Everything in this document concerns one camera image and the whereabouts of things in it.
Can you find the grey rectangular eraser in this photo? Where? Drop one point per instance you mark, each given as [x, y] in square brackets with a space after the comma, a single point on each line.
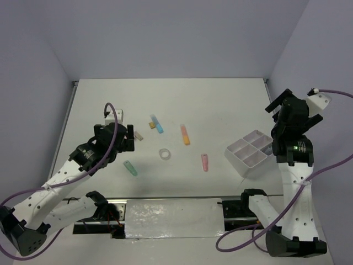
[138, 136]

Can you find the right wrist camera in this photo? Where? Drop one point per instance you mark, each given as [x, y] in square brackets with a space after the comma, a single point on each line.
[317, 101]

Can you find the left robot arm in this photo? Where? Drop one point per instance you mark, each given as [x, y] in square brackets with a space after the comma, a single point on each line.
[28, 224]

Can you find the yellow eraser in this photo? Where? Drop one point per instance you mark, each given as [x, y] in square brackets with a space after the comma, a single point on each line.
[152, 125]

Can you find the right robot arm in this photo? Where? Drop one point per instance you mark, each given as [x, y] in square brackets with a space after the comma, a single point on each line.
[293, 234]

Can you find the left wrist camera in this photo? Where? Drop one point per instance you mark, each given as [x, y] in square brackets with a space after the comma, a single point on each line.
[113, 117]

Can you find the green correction tape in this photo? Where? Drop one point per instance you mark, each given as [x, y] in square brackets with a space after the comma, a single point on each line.
[128, 165]

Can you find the clear tape roll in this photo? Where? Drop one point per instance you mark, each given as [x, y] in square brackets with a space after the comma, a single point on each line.
[164, 154]

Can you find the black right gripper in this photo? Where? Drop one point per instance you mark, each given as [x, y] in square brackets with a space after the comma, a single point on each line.
[278, 101]

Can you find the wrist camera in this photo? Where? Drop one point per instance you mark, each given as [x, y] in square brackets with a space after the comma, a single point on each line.
[317, 101]
[113, 117]

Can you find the pink correction tape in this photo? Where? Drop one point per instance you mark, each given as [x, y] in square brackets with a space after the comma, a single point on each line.
[204, 158]

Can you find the metal base rail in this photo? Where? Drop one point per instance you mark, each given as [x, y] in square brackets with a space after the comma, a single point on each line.
[237, 212]

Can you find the white divided organizer tray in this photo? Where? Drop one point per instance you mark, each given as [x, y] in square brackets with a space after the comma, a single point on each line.
[246, 157]

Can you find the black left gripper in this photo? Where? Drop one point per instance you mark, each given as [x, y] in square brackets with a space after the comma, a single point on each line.
[129, 144]

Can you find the blue pen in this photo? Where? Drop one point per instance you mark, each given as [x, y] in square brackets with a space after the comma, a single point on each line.
[267, 150]

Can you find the orange highlighter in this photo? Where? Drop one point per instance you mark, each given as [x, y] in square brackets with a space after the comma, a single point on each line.
[185, 136]

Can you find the silver foil sheet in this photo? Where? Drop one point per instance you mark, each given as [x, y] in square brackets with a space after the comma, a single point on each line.
[174, 218]

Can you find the blue highlighter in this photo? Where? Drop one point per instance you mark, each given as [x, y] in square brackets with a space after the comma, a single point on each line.
[157, 124]

